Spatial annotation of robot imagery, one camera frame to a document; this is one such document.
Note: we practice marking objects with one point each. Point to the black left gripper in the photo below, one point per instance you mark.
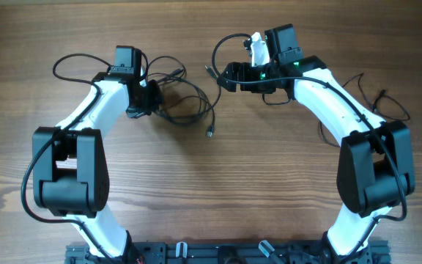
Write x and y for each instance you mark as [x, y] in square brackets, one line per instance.
[157, 100]

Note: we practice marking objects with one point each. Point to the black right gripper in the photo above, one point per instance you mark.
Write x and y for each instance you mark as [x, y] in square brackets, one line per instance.
[246, 70]

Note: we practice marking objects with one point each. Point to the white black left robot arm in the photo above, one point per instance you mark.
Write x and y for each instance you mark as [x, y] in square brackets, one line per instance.
[69, 168]

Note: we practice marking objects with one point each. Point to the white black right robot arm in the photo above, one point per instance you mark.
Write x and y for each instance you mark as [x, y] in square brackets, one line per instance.
[375, 167]

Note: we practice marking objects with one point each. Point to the black aluminium base frame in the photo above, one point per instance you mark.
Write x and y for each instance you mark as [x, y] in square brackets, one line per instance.
[377, 252]

